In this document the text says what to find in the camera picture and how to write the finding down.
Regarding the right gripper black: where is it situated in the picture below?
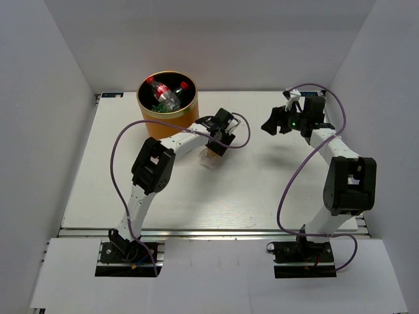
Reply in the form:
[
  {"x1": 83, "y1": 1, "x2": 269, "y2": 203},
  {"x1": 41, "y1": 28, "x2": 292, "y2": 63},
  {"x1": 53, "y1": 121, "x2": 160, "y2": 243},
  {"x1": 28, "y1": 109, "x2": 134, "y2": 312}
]
[{"x1": 261, "y1": 101, "x2": 308, "y2": 135}]

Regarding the clear bottle yellow cap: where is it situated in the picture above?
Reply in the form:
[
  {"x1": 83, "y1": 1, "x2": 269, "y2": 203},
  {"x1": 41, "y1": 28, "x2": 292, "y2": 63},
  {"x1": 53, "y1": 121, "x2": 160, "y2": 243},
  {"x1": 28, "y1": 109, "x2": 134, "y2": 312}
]
[{"x1": 199, "y1": 148, "x2": 219, "y2": 169}]

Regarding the crushed green plastic bottle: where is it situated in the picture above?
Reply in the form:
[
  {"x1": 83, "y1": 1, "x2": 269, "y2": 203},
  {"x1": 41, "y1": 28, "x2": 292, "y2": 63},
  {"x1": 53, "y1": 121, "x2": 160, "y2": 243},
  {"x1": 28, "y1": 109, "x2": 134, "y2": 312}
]
[{"x1": 151, "y1": 103, "x2": 170, "y2": 113}]

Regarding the clear bottle red label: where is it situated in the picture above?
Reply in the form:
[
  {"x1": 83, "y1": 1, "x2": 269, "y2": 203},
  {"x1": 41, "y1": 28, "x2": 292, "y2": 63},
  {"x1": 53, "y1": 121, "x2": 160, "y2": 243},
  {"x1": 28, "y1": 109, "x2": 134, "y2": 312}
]
[{"x1": 146, "y1": 77, "x2": 181, "y2": 113}]

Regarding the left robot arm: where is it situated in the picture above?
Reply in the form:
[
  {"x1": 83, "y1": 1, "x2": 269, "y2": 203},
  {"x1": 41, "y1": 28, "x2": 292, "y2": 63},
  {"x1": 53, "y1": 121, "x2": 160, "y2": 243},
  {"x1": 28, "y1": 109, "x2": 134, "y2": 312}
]
[{"x1": 108, "y1": 108, "x2": 251, "y2": 261}]

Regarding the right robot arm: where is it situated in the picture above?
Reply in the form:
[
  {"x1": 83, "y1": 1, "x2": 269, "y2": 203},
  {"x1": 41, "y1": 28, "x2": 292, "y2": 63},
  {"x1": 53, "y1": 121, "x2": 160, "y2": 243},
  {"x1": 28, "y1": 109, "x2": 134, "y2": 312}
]
[{"x1": 285, "y1": 96, "x2": 376, "y2": 261}]

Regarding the orange cylindrical bin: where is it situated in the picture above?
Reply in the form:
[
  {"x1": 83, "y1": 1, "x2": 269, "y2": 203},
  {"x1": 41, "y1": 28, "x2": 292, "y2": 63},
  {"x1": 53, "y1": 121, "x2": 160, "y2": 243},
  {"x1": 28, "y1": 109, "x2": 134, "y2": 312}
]
[{"x1": 136, "y1": 71, "x2": 199, "y2": 128}]

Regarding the black logo sticker right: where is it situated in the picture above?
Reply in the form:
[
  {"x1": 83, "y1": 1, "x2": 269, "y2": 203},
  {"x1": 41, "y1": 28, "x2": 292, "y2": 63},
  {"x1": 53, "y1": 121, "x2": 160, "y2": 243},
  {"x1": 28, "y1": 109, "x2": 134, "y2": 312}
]
[{"x1": 300, "y1": 91, "x2": 319, "y2": 97}]

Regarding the black logo sticker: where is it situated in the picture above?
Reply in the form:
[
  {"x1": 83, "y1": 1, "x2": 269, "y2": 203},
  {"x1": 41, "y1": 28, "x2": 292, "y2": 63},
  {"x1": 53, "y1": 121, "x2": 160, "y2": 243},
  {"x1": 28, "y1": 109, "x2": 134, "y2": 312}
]
[
  {"x1": 300, "y1": 91, "x2": 319, "y2": 97},
  {"x1": 101, "y1": 92, "x2": 124, "y2": 98}
]

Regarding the black logo sticker left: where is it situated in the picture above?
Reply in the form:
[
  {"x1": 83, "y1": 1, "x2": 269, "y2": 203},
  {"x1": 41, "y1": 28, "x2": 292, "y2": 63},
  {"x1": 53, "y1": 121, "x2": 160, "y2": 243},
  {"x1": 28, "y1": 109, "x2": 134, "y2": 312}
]
[{"x1": 101, "y1": 92, "x2": 124, "y2": 98}]

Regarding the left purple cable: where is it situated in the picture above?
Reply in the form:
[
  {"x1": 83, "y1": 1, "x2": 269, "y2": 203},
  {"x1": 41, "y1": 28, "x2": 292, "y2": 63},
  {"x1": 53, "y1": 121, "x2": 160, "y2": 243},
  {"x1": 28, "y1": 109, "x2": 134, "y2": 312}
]
[{"x1": 110, "y1": 113, "x2": 251, "y2": 275}]

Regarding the purple cable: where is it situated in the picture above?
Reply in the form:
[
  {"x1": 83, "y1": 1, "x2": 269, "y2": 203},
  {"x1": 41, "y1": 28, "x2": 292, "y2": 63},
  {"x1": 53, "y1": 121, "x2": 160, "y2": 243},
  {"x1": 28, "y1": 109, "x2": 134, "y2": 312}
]
[
  {"x1": 110, "y1": 113, "x2": 251, "y2": 275},
  {"x1": 276, "y1": 82, "x2": 358, "y2": 272}
]

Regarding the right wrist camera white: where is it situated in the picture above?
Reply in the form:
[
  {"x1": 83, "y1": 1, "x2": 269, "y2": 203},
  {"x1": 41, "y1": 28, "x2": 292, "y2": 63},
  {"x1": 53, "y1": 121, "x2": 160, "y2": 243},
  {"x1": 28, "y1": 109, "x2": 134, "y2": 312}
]
[{"x1": 283, "y1": 88, "x2": 301, "y2": 111}]

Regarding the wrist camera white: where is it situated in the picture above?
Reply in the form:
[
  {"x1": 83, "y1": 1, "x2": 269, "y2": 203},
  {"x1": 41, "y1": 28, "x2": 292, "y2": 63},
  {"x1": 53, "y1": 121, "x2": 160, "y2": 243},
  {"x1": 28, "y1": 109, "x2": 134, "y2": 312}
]
[
  {"x1": 225, "y1": 118, "x2": 241, "y2": 134},
  {"x1": 283, "y1": 88, "x2": 301, "y2": 111}
]

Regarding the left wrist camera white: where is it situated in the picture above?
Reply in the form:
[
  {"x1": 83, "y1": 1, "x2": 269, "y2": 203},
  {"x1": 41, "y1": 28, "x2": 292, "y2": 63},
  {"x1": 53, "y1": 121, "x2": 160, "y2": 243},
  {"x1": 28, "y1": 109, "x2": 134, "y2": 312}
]
[{"x1": 225, "y1": 118, "x2": 241, "y2": 134}]

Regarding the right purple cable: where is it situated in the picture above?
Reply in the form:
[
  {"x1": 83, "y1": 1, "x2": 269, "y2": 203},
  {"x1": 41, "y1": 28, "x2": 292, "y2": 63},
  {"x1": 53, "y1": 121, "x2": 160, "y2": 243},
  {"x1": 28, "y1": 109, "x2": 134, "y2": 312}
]
[{"x1": 276, "y1": 82, "x2": 358, "y2": 272}]

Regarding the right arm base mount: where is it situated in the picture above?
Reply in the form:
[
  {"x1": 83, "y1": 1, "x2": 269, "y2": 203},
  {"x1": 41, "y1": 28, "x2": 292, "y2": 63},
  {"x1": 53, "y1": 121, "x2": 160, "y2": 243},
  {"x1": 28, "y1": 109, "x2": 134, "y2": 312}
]
[{"x1": 266, "y1": 241, "x2": 337, "y2": 279}]

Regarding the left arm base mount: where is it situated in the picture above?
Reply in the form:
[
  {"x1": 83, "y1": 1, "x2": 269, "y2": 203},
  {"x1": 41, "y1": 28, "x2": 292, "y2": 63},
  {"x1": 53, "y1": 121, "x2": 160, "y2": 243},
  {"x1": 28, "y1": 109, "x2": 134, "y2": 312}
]
[{"x1": 95, "y1": 242, "x2": 155, "y2": 278}]

